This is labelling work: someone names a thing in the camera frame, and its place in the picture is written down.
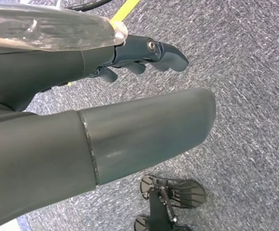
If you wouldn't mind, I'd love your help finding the black robot leg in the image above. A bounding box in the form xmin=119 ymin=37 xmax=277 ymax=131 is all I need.
xmin=149 ymin=188 xmax=179 ymax=231

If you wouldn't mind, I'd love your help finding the black robot foot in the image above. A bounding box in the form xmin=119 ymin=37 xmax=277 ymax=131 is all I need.
xmin=140 ymin=174 xmax=206 ymax=209
xmin=133 ymin=215 xmax=152 ymax=231

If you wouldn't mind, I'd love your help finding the yellow floor tape square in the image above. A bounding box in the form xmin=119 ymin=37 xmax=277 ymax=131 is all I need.
xmin=110 ymin=0 xmax=141 ymax=23

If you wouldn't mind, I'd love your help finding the clear plastic cover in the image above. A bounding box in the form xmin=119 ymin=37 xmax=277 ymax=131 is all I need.
xmin=0 ymin=2 xmax=128 ymax=52

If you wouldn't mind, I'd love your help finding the thin black cable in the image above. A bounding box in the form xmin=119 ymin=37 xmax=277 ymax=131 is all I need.
xmin=63 ymin=0 xmax=113 ymax=12

